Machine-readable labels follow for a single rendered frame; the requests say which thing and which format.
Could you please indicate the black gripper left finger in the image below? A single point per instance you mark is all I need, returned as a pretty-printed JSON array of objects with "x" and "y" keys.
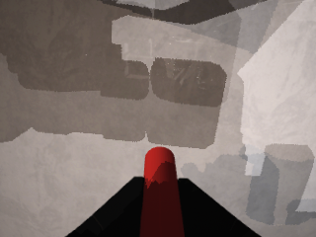
[{"x": 119, "y": 217}]

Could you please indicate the red peg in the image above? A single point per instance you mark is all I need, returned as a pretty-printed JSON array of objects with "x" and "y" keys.
[{"x": 161, "y": 212}]

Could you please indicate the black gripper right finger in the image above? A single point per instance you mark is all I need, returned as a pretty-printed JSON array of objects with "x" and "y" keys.
[{"x": 204, "y": 217}]

